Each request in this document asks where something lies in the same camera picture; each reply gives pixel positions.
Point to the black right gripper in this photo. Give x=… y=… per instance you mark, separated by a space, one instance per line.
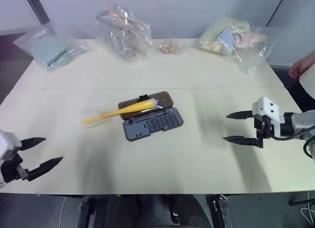
x=265 y=125

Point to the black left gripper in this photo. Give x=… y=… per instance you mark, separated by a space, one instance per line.
x=12 y=167

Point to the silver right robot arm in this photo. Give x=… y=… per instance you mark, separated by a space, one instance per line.
x=300 y=122

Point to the grey screwdriver bit case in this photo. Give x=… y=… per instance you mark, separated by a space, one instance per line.
x=152 y=122

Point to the person's bare hand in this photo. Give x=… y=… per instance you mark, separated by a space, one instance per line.
x=299 y=68

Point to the person's white garment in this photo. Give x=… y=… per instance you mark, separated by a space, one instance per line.
x=308 y=82

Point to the plastic bag with mixed cloths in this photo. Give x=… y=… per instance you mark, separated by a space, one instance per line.
x=229 y=41

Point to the plastic bag with teal cloth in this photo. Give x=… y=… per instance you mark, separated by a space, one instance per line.
x=49 y=50

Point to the small bag of beige pieces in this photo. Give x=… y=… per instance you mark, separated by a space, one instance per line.
x=170 y=47

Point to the clear bag with wooden sticks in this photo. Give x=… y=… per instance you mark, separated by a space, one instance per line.
x=125 y=38

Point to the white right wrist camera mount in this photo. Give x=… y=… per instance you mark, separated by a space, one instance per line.
x=267 y=107

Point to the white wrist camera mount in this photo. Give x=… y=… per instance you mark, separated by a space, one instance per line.
x=267 y=107
x=8 y=143

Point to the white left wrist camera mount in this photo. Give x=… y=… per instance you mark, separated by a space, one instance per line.
x=8 y=143

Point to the black table leg bracket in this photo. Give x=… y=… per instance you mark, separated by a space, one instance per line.
x=222 y=210
x=86 y=212

